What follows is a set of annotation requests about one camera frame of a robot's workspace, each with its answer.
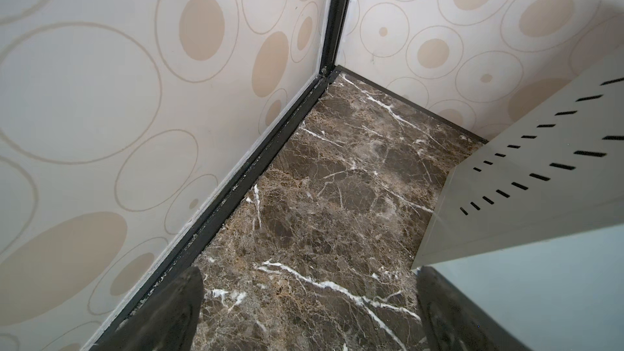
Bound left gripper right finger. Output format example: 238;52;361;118
417;266;528;350

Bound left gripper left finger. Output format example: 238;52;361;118
92;266;204;350

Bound grey metal cabinet box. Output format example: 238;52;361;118
413;50;623;350

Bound left black corner post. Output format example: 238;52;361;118
319;0;350;77

